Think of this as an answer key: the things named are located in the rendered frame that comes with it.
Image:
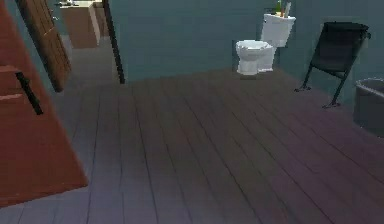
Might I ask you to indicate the grey trash can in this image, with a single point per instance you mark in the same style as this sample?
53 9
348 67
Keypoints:
370 106

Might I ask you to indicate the brown wooden room door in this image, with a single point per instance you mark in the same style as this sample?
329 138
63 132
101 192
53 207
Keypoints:
46 40

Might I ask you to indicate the red-brown room door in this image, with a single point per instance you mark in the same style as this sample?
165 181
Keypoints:
30 146

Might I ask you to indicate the green bottle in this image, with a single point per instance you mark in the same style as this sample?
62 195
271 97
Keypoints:
278 7

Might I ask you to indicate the white toilet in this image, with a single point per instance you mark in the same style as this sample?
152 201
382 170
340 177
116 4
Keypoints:
263 46

